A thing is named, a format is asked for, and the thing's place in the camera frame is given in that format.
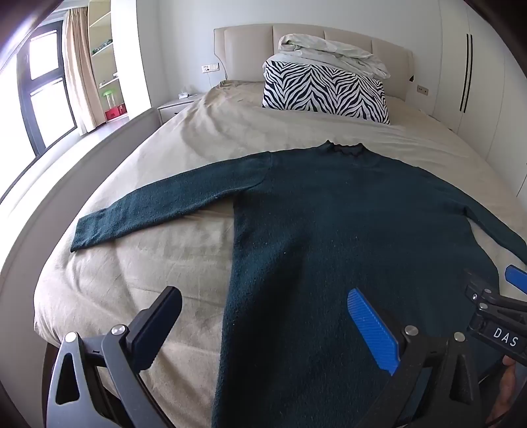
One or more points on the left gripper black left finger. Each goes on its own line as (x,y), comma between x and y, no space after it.
(96,381)

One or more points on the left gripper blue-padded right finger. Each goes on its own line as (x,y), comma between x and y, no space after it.
(433,382)

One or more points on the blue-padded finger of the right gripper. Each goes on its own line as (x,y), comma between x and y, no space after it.
(516,277)

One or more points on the dark teal knit sweater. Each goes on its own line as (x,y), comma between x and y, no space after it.
(310,225)

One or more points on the person's right hand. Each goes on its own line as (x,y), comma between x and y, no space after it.
(504,399)

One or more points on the beige bed sheet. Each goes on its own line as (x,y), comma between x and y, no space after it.
(91,290)

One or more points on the white wardrobe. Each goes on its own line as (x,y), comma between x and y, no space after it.
(482,92)

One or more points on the zebra print pillow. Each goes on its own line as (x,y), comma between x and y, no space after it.
(318,88)

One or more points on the red storage box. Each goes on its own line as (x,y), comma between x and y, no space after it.
(115,112)

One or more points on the white nightstand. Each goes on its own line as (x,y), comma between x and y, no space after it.
(172,108)

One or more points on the green lamp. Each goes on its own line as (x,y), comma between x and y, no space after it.
(109,98)

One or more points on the crumpled white duvet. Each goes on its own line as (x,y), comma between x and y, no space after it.
(306,49)

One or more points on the black framed window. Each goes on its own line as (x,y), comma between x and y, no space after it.
(44,99)

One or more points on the beige upholstered headboard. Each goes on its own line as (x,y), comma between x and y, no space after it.
(242,50)

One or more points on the white shelving unit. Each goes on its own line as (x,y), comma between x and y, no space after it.
(100,37)

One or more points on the beige curtain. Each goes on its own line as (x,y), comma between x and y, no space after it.
(79,76)

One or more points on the grey bed frame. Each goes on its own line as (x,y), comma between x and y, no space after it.
(30,229)

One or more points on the wall power socket right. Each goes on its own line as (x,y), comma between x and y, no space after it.
(422,90)

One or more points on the wall power socket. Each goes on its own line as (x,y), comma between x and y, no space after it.
(208,68)
(422,90)

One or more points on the wall power socket left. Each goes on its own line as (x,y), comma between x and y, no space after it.
(208,68)

